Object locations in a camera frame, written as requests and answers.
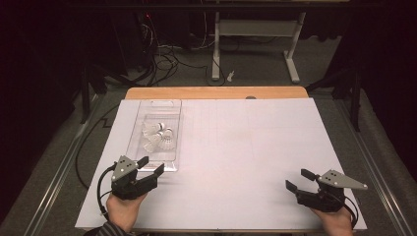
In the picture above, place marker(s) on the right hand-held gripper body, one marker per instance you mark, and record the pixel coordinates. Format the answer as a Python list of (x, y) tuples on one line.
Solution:
[(337, 181)]

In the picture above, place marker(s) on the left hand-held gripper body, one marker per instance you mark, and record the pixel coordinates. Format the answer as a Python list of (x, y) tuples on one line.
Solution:
[(126, 178)]

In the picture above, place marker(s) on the white feather shuttlecock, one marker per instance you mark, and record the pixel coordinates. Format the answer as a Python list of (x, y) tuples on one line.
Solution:
[(152, 144), (150, 129), (167, 140)]

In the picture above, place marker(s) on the clear plastic tray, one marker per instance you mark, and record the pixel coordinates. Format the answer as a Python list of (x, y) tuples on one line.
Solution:
[(165, 111)]

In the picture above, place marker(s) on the person's left hand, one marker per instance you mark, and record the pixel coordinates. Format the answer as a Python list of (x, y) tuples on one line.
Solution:
[(123, 211)]

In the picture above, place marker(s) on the person's right hand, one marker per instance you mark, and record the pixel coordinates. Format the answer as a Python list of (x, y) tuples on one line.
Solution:
[(337, 224)]

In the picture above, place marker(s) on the white table cover board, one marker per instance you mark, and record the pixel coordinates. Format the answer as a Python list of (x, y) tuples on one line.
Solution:
[(262, 200)]

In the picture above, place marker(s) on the small white floor object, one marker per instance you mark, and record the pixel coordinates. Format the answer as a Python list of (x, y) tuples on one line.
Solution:
[(230, 76)]

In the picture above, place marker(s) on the metal floor rail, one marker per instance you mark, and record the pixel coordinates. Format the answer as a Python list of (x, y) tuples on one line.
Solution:
[(377, 183), (62, 167)]

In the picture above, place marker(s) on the white metal stand frame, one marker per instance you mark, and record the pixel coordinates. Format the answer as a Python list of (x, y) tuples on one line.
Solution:
[(255, 28)]

